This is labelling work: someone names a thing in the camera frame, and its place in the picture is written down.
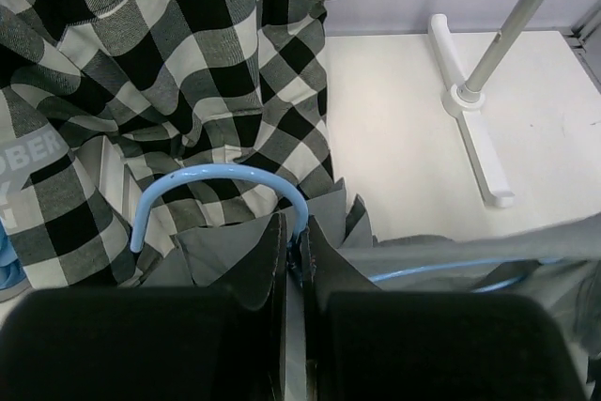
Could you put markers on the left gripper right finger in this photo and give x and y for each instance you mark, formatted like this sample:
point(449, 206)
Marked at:
point(364, 343)

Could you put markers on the grey shirt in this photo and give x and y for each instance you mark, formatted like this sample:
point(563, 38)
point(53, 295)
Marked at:
point(558, 266)

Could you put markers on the white and silver clothes rack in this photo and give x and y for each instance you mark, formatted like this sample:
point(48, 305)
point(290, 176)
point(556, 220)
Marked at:
point(464, 98)

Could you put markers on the black white checkered shirt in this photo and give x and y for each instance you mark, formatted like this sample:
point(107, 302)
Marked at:
point(167, 84)

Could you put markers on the light blue shirt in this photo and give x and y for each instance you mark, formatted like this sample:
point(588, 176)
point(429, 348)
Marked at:
point(13, 278)

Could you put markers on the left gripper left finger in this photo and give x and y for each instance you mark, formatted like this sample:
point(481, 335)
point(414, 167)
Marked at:
point(223, 341)

